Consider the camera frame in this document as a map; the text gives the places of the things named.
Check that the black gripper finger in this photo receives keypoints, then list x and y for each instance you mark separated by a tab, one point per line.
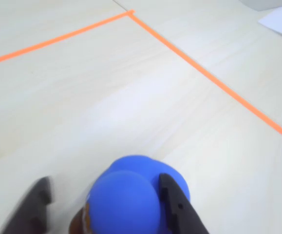
182	214
28	209

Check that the blue rubber duck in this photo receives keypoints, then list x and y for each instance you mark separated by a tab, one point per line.
126	195

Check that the orange tape strip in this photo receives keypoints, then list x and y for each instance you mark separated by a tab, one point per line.
213	79
58	38

